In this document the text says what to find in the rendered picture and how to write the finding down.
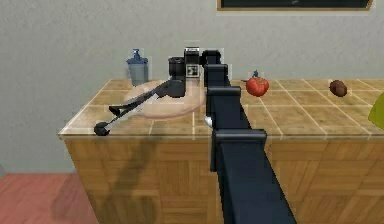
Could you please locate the wood-framed dark wall picture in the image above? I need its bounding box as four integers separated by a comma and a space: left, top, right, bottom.
216, 0, 374, 12

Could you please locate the wooden tiled counter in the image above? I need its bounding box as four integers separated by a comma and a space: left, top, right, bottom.
57, 78, 384, 224

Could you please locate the yellow-green rounded object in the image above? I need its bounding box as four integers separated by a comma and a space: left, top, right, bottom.
367, 92, 384, 130

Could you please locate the red tomato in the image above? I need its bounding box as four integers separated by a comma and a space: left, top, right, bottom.
241, 69, 270, 98

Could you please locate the beige bird-shaped round platter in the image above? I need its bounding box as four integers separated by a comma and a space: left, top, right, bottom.
123, 79, 208, 120

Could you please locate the brown potato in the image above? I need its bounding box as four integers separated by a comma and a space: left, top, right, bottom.
329, 79, 348, 98

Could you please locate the blue grey soap dispenser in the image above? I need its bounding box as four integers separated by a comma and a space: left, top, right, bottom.
126, 48, 149, 87

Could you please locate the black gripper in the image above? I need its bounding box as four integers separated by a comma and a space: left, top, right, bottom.
93, 56, 187, 137

